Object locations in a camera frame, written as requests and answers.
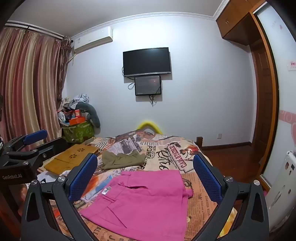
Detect pink pants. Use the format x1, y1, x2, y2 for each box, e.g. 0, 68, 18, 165
80, 170, 195, 241

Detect yellow curved object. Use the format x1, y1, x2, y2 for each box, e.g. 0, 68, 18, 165
137, 120, 161, 134

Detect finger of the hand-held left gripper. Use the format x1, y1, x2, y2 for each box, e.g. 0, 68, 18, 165
6, 137, 69, 166
5, 129, 48, 153

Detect white air conditioner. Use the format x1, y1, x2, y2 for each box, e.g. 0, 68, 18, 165
73, 26, 114, 54

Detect wooden overhead cabinet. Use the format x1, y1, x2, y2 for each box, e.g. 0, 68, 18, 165
216, 0, 266, 45

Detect olive green pants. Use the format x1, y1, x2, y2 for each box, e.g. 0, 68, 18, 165
99, 149, 147, 171

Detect small black monitor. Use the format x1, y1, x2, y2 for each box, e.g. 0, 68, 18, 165
134, 75, 162, 96

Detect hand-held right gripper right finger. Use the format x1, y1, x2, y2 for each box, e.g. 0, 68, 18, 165
185, 152, 270, 241

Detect pile of clothes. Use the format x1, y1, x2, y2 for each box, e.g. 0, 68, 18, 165
62, 93, 90, 109

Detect wooden door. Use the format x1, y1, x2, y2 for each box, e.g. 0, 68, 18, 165
248, 11, 279, 193

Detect orange box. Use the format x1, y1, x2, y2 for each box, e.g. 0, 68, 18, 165
69, 116, 86, 126

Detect printed blanket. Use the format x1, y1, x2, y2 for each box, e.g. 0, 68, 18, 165
37, 130, 238, 241

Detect striped pink curtain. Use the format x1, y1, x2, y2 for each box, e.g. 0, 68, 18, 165
0, 23, 72, 144

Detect frosted sliding door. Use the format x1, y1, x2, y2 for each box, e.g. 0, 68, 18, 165
257, 0, 296, 190

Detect black cable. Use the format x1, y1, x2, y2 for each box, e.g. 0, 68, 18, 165
149, 94, 160, 107

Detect green storage box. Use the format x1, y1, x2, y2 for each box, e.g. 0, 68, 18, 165
61, 120, 96, 143

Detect grey plush pillow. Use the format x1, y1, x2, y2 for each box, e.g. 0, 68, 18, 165
77, 103, 101, 128

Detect black wall television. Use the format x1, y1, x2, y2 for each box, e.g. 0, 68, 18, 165
122, 47, 172, 77

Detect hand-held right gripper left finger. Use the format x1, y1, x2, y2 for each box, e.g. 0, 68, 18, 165
21, 153, 109, 241

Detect white curtain rail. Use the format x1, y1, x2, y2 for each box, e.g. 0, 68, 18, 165
5, 20, 65, 39

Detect white plastic frame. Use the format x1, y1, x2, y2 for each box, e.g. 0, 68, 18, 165
266, 151, 296, 232

